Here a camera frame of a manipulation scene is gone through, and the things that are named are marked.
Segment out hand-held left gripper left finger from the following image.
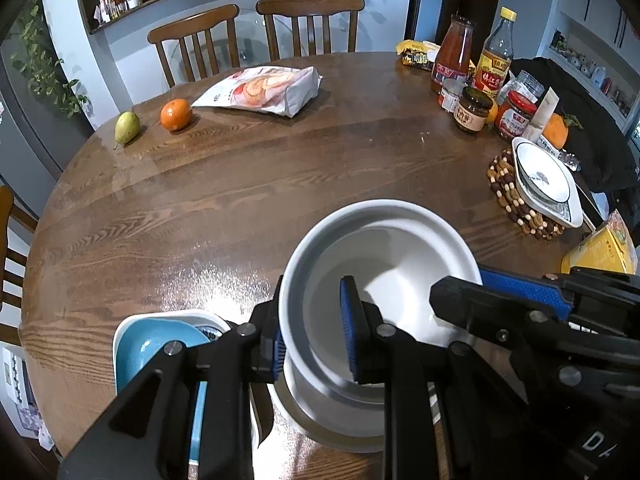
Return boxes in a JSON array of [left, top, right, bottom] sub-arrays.
[[57, 287, 290, 480]]

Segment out dark rimmed white bowl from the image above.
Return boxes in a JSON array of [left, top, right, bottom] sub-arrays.
[[515, 142, 576, 203]]

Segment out white snack bag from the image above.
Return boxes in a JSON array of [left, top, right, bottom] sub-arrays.
[[191, 66, 323, 119]]

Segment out wooden chair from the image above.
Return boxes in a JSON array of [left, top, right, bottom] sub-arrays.
[[0, 185, 38, 346], [255, 0, 366, 61], [147, 4, 241, 88]]

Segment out wooden beaded trivet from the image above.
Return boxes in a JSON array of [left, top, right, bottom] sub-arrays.
[[486, 149, 568, 241]]

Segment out brown sauce jar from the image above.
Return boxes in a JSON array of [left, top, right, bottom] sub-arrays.
[[453, 86, 495, 134]]

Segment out red sauce bottle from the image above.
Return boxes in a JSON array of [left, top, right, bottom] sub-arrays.
[[430, 14, 476, 96]]

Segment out red chili sauce jar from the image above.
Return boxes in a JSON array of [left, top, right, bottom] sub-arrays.
[[495, 91, 538, 142]]

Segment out small labelled plastic jar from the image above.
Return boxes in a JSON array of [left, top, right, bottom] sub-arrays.
[[440, 78, 468, 112]]

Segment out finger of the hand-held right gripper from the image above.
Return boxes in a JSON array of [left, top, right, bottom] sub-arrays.
[[429, 274, 640, 388], [477, 266, 640, 336]]

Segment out blue plate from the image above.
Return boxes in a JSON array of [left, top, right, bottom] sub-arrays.
[[116, 317, 213, 468]]

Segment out green pear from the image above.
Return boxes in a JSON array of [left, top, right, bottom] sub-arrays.
[[114, 111, 141, 150]]

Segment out yellow capped vinegar bottle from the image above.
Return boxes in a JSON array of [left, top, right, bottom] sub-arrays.
[[472, 6, 517, 101]]

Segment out green leafy vine plant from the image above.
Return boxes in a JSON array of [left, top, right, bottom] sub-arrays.
[[15, 0, 88, 121]]

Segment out orange with leaf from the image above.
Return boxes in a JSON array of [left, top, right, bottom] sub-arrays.
[[541, 112, 583, 150]]

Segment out black bag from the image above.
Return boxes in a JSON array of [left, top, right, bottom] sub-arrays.
[[507, 56, 638, 211]]

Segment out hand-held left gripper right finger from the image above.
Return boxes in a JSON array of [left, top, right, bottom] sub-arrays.
[[339, 275, 551, 480]]

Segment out deep white straight-sided bowl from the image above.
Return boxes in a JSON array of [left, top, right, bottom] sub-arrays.
[[277, 199, 484, 396]]

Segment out white patterned square dishes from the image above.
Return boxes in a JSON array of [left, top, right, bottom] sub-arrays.
[[511, 136, 585, 228]]

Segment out yellow box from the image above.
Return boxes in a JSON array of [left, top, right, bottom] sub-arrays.
[[560, 208, 638, 276]]

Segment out large white shallow bowl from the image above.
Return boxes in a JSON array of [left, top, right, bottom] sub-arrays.
[[269, 360, 443, 454]]

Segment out clear glass jar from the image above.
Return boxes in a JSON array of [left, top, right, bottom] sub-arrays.
[[510, 70, 546, 106]]

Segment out yellow snack packet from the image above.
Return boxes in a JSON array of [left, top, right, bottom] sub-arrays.
[[396, 39, 441, 71]]

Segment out blue square dish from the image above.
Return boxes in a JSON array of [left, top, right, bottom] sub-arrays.
[[112, 310, 261, 466]]

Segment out cream tube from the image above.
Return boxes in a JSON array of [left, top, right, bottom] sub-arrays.
[[522, 86, 560, 145]]

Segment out orange mandarin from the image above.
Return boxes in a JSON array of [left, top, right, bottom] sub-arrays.
[[160, 98, 193, 132]]

